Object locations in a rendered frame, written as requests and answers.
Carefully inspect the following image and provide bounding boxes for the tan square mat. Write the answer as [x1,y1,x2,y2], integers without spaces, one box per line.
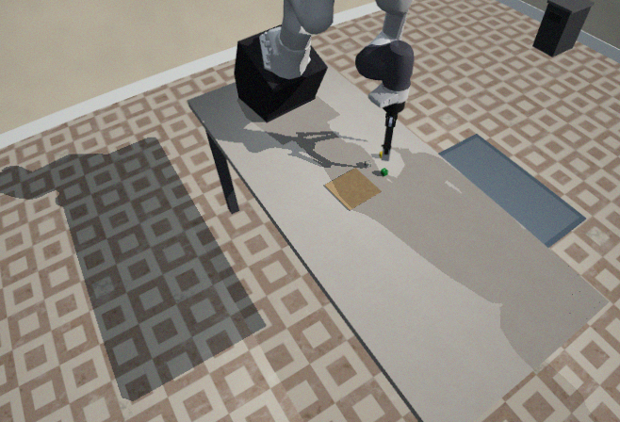
[325,168,381,210]

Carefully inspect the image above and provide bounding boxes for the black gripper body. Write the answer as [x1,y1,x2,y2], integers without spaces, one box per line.
[383,101,405,121]

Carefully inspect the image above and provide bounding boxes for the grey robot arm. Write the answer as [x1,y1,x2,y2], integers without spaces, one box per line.
[259,0,415,108]

